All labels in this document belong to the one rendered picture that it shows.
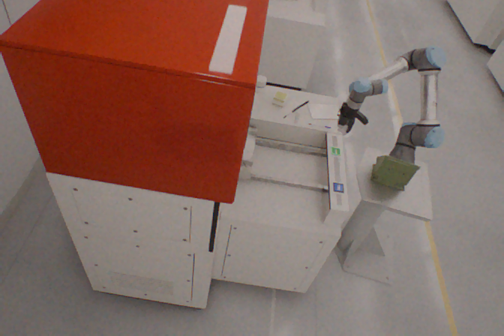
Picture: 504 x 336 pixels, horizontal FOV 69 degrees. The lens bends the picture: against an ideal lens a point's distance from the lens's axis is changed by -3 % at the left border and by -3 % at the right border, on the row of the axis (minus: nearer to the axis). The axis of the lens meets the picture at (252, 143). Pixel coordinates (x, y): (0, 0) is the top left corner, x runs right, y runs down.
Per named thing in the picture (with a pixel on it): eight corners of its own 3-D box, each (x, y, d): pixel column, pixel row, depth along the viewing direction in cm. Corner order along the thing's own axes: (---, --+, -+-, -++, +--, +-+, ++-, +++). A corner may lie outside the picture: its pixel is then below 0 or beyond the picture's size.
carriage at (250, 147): (235, 178, 204) (235, 175, 202) (243, 132, 230) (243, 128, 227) (250, 181, 204) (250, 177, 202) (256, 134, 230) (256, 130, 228)
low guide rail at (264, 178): (232, 176, 209) (233, 172, 206) (232, 173, 210) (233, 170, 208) (320, 191, 210) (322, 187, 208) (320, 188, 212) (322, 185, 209)
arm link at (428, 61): (424, 145, 212) (426, 48, 206) (446, 148, 199) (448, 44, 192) (409, 147, 208) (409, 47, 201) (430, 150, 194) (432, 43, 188)
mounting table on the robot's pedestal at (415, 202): (418, 176, 248) (427, 163, 239) (421, 232, 217) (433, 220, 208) (352, 157, 251) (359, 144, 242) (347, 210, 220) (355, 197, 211)
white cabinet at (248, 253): (210, 284, 248) (220, 217, 190) (230, 173, 316) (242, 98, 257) (304, 298, 250) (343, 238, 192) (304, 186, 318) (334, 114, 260)
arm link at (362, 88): (376, 84, 177) (362, 86, 174) (368, 102, 185) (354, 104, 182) (367, 74, 182) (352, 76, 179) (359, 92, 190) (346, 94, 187)
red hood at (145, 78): (46, 172, 145) (-6, 39, 102) (117, 58, 201) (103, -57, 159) (234, 205, 147) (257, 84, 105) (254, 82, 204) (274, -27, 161)
